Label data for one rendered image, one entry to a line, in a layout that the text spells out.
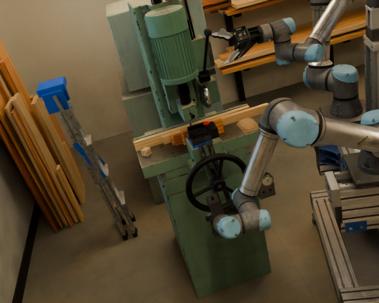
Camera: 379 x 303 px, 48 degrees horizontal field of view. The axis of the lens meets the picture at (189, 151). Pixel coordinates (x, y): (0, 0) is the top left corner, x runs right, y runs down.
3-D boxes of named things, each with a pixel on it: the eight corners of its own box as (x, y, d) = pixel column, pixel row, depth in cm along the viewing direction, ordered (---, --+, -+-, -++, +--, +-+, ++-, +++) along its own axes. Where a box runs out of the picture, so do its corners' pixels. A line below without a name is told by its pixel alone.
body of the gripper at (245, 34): (231, 28, 179) (258, 20, 180) (229, 39, 187) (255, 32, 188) (237, 43, 177) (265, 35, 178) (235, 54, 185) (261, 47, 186)
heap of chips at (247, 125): (244, 133, 200) (243, 128, 199) (235, 123, 211) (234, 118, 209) (261, 128, 201) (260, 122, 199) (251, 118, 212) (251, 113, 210)
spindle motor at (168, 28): (165, 89, 188) (147, 19, 173) (158, 78, 203) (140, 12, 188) (203, 78, 190) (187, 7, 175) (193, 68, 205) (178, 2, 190)
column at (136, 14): (169, 143, 230) (131, 8, 195) (161, 127, 249) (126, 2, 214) (208, 131, 232) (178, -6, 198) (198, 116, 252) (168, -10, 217)
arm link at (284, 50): (293, 67, 185) (290, 42, 180) (272, 65, 193) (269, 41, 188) (303, 61, 189) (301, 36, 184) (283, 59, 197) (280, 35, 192)
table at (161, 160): (147, 190, 188) (144, 178, 185) (138, 159, 214) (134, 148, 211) (275, 148, 194) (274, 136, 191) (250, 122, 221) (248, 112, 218)
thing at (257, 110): (163, 144, 208) (162, 137, 206) (163, 143, 210) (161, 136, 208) (269, 111, 214) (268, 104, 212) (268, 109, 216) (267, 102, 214)
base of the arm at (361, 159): (390, 151, 176) (391, 130, 171) (404, 171, 163) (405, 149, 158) (352, 157, 179) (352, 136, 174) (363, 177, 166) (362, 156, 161)
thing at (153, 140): (136, 151, 208) (133, 142, 206) (135, 149, 210) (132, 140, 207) (251, 115, 215) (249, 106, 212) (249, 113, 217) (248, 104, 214)
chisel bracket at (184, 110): (185, 125, 202) (181, 109, 198) (178, 114, 214) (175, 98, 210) (200, 120, 203) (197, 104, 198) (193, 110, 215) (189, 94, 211)
